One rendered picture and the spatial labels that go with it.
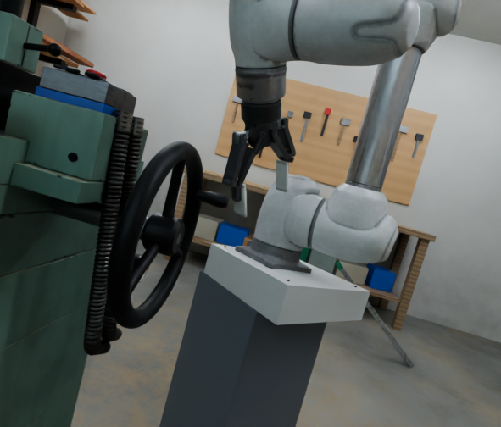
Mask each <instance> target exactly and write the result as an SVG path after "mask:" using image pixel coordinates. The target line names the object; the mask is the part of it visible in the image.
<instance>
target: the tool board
mask: <svg viewBox="0 0 501 427"><path fill-rule="evenodd" d="M280 99H281V117H286V118H287V119H288V129H289V131H290V134H291V138H292V142H293V145H294V147H295V150H296V155H295V156H294V157H292V158H294V161H293V162H292V163H290V162H289V173H288V174H293V175H301V176H306V177H309V178H310V179H311V180H316V181H319V182H323V183H326V184H329V185H333V186H339V185H340V184H342V183H345V181H346V178H347V174H348V169H349V166H350V163H351V160H352V156H353V151H354V148H355V145H356V141H357V138H358V135H359V130H360V126H361V124H362V120H363V117H364V114H365V109H366V105H367V102H368V99H369V98H367V97H361V96H357V95H354V94H350V93H346V92H342V91H336V90H332V89H329V88H325V87H322V86H315V85H311V84H308V83H304V82H301V81H297V80H290V79H287V78H286V95H285V96H284V97H283V98H280ZM241 100H242V99H240V98H239V97H238V96H237V85H236V74H235V77H234V81H233V84H232V88H231V94H230V97H229V100H228V103H227V107H226V111H225V117H224V120H223V124H222V126H221V130H220V136H219V140H218V143H217V147H216V150H215V154H219V155H221V156H225V157H229V154H230V150H231V144H232V133H233V132H234V131H237V132H243V131H244V129H245V123H244V121H243V120H242V116H241ZM436 118H437V114H431V113H427V112H424V111H420V110H416V109H412V108H406V110H405V113H404V116H403V119H402V123H401V125H400V128H399V132H398V137H397V140H396V142H395V146H394V149H393V151H392V156H391V160H390V163H389V165H388V169H387V173H386V177H385V180H384V183H383V186H382V189H381V192H383V193H384V194H385V196H386V198H387V200H389V201H393V202H398V203H402V204H404V205H408V206H409V203H410V200H411V197H412V194H413V191H414V188H415V184H416V181H417V178H418V175H419V173H420V168H421V165H422V162H423V159H424V157H425V154H426V149H427V146H428V143H429V141H430V138H431V133H432V130H433V127H434V124H435V122H436ZM277 159H279V158H278V157H277V156H276V154H275V153H274V151H273V150H272V149H271V147H265V148H264V149H262V150H260V151H259V154H258V155H256V156H255V157H254V160H253V162H252V164H256V165H259V166H263V167H266V168H269V169H276V160H277Z"/></svg>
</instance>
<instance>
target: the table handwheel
mask: <svg viewBox="0 0 501 427"><path fill-rule="evenodd" d="M185 165H186V174H187V193H186V206H185V211H184V215H183V219H178V218H176V217H174V215H175V206H176V202H177V198H178V193H179V189H180V185H181V178H182V175H183V171H184V168H185ZM171 170H172V174H171V178H170V186H169V190H168V193H167V197H166V200H165V204H164V210H163V213H158V212H157V213H154V214H153V215H151V216H150V217H149V218H148V217H147V215H148V211H149V209H150V207H151V205H152V203H153V199H154V198H155V196H156V194H157V192H158V190H159V188H160V187H161V185H162V183H163V182H164V179H165V178H166V176H167V175H168V174H169V172H170V171H171ZM198 190H200V191H202V190H203V165H202V161H201V158H200V155H199V153H198V151H197V149H196V148H195V147H194V146H193V145H191V144H190V143H188V142H185V141H175V142H172V143H171V144H169V145H167V146H165V147H164V148H162V149H161V150H160V151H159V152H158V153H157V154H156V155H155V156H154V157H153V158H152V159H151V161H150V162H149V163H148V165H147V166H146V168H145V169H144V170H143V171H142V173H141V175H140V176H139V178H138V180H137V182H136V184H135V185H134V187H133V189H132V191H131V194H130V195H129V198H128V200H127V202H126V204H125V207H124V210H123V212H122V214H121V217H118V216H117V217H118V220H116V221H117V223H118V224H117V225H116V226H117V228H116V229H115V230H116V232H115V236H114V241H113V246H112V249H111V253H110V258H109V268H108V277H107V296H108V303H109V310H110V312H111V314H112V316H113V318H114V320H115V321H116V323H117V324H119V325H121V326H122V327H124V328H127V329H135V328H138V327H140V326H142V325H144V324H146V323H147V322H148V321H149V320H150V319H151V318H152V317H153V316H154V315H155V314H156V313H157V312H158V311H159V310H160V309H161V307H162V306H163V305H164V303H165V301H166V299H167V298H168V296H169V294H170V293H171V291H172V289H173V287H174V285H175V283H176V281H177V279H178V277H179V275H180V272H181V270H182V267H183V265H184V263H185V261H186V257H187V254H188V252H189V249H190V246H191V244H192V239H193V236H194V233H195V229H196V226H197V222H198V215H199V211H200V207H201V201H200V200H198V199H196V195H197V192H198ZM102 206H103V205H102V204H101V203H98V202H93V203H80V204H74V203H72V202H66V201H63V200H60V199H56V201H55V204H54V211H55V213H56V214H58V215H61V216H64V217H67V218H70V219H75V220H78V221H80V222H84V223H87V224H89V225H95V226H97V227H99V225H100V222H99V220H100V219H101V218H100V216H101V211H102ZM139 239H140V240H142V244H143V246H144V248H145V249H147V250H146V251H145V253H143V255H142V257H141V258H140V260H139V261H138V263H137V265H136V267H135V268H134V269H133V270H132V268H133V263H134V258H135V255H136V248H137V244H138V242H139ZM158 253H160V254H163V255H166V256H169V257H170V256H171V257H170V260H169V262H168V264H167V266H166V268H165V270H164V272H163V274H162V276H161V278H160V280H159V282H158V284H157V285H156V286H155V288H154V289H153V291H152V293H151V294H150V295H149V297H148V298H147V299H146V300H145V302H144V303H143V304H141V305H140V306H139V307H137V308H133V306H132V303H131V293H132V292H133V291H134V290H135V288H136V286H137V284H138V282H139V281H140V279H141V278H142V276H143V275H144V273H145V272H146V270H147V269H148V267H149V266H150V264H151V263H152V261H153V260H154V259H155V258H156V256H157V255H158Z"/></svg>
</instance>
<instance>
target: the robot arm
mask: <svg viewBox="0 0 501 427"><path fill-rule="evenodd" d="M462 1H463V0H229V34H230V42H231V50H232V52H233V55H234V59H235V65H236V68H235V72H236V85H237V96H238V97H239V98H240V99H242V100H241V116H242V120H243V121H244V123H245V129H244V131H243V132H237V131H234V132H233V133H232V144H231V150H230V154H229V157H228V160H227V164H226V167H225V173H224V176H223V180H222V183H223V184H225V185H227V186H230V187H231V198H232V200H233V201H234V213H235V214H239V215H241V216H242V217H247V193H246V184H243V182H244V180H245V178H246V176H247V173H248V171H249V169H250V166H251V164H252V162H253V160H254V157H255V156H256V155H258V154H259V151H260V150H262V149H264V148H265V147H271V149H272V150H273V151H274V153H275V154H276V156H277V157H278V158H279V159H277V160H276V181H275V182H274V183H273V184H272V186H271V187H270V189H269V190H268V192H267V194H266V196H265V198H264V201H263V204H262V206H261V209H260V211H259V216H258V220H257V224H256V228H255V232H254V236H253V240H252V241H248V243H247V245H246V246H236V248H235V251H237V252H240V253H242V254H244V255H246V256H248V257H250V258H252V259H253V260H255V261H257V262H259V263H261V264H263V265H264V266H265V267H267V268H270V269H284V270H291V271H298V272H304V273H309V274H311V271H312V269H311V268H310V267H309V266H307V265H305V264H303V263H301V262H300V256H301V251H302V249H303V247H306V248H311V249H314V250H316V251H318V252H321V253H324V254H325V255H328V256H331V257H334V258H338V259H341V260H344V261H348V262H351V263H378V262H382V261H386V260H387V259H388V257H389V255H390V252H391V251H392V248H393V245H394V243H395V241H396V239H397V237H398V224H397V222H396V221H395V219H394V217H392V216H389V215H387V205H388V201H387V198H386V196H385V194H384V193H383V192H381V189H382V186H383V183H384V180H385V177H386V173H387V169H388V165H389V163H390V160H391V156H392V151H393V149H394V146H395V142H396V140H397V137H398V132H399V128H400V125H401V123H402V119H403V116H404V113H405V110H406V107H407V104H408V101H409V96H410V93H411V90H412V87H413V84H414V81H415V76H416V73H417V70H418V67H419V64H420V59H421V55H422V54H424V53H425V52H426V51H427V50H428V49H429V48H430V47H431V45H432V43H433V42H434V41H435V39H436V38H437V37H440V36H446V35H447V34H448V33H450V32H451V31H452V30H453V29H454V28H455V27H456V25H457V24H458V22H459V14H460V10H461V5H462ZM289 61H308V62H313V63H317V64H327V65H337V66H373V65H377V69H376V74H375V78H374V80H373V84H372V87H371V90H370V95H369V99H368V102H367V105H366V109H365V114H364V117H363V120H362V124H361V126H360V130H359V135H358V138H357V141H356V145H355V148H354V151H353V156H352V160H351V163H350V166H349V169H348V174H347V178H346V181H345V183H342V184H340V185H339V186H337V187H336V188H335V189H334V191H333V193H332V194H331V196H330V198H329V199H325V198H323V197H321V196H319V194H320V189H319V187H318V186H317V184H316V183H315V182H313V180H311V179H310V178H309V177H306V176H301V175H293V174H288V173H289V162H290V163H292V162H293V161H294V158H292V157H294V156H295V155H296V150H295V147H294V145H293V142H292V138H291V134H290V131H289V129H288V119H287V118H286V117H281V99H280V98H283V97H284V96H285V95H286V76H287V62H289ZM276 133H277V134H276ZM249 145H250V146H251V147H252V148H251V147H248V146H249ZM237 178H238V179H237Z"/></svg>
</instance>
